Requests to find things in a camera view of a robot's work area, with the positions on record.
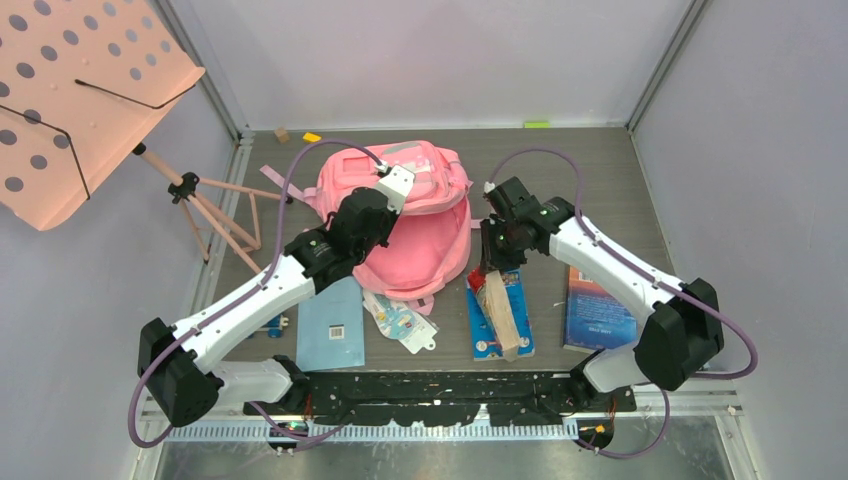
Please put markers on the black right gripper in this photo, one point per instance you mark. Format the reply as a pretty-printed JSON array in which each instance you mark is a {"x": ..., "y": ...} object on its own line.
[{"x": 493, "y": 259}]

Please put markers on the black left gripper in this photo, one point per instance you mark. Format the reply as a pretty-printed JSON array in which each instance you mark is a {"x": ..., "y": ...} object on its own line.
[{"x": 391, "y": 217}]

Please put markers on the green paperback book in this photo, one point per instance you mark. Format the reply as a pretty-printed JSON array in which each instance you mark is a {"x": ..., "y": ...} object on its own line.
[{"x": 491, "y": 295}]

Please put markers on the blue paperback book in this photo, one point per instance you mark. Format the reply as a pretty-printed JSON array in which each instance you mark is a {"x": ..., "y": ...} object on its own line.
[{"x": 484, "y": 343}]

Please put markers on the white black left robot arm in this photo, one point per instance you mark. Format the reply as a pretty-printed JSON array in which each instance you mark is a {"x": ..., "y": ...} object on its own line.
[{"x": 182, "y": 365}]

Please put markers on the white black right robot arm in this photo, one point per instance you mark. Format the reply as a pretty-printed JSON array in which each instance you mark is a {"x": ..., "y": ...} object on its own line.
[{"x": 679, "y": 328}]

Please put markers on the green sticky note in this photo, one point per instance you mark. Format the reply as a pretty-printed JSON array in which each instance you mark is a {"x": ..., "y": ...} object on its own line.
[{"x": 536, "y": 124}]

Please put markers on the packaged blue correction tape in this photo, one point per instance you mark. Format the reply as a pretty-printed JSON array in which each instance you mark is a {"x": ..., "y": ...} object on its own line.
[{"x": 397, "y": 321}]

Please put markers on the light blue notebook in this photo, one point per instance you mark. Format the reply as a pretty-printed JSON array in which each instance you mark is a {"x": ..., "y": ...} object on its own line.
[{"x": 330, "y": 328}]

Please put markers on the small wooden cube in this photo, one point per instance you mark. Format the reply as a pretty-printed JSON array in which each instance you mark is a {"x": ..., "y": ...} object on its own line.
[{"x": 282, "y": 135}]

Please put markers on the dark blue orange book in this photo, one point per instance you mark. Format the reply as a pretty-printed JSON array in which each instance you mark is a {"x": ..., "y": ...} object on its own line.
[{"x": 594, "y": 319}]

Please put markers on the yellow blue toy car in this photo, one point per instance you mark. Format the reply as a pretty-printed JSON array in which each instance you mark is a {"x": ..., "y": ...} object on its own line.
[{"x": 274, "y": 328}]

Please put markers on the pink perforated music stand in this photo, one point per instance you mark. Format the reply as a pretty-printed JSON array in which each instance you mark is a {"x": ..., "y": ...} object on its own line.
[{"x": 83, "y": 83}]

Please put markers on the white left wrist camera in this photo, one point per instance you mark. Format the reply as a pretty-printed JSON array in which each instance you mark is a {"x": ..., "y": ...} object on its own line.
[{"x": 395, "y": 184}]

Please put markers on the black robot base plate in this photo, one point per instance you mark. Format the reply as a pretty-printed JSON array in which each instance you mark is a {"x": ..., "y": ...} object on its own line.
[{"x": 441, "y": 398}]

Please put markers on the white slotted cable duct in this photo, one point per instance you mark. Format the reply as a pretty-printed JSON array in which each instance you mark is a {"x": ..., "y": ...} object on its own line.
[{"x": 477, "y": 430}]

